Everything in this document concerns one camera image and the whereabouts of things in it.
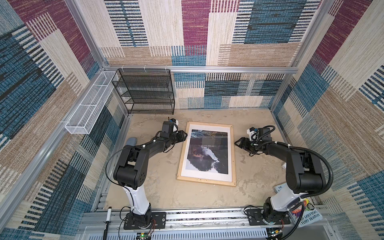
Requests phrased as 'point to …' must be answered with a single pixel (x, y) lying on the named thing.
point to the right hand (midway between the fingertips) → (239, 145)
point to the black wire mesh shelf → (146, 90)
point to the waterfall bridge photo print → (208, 152)
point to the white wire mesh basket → (81, 120)
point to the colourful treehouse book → (309, 215)
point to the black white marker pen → (106, 226)
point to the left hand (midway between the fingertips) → (186, 132)
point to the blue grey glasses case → (131, 141)
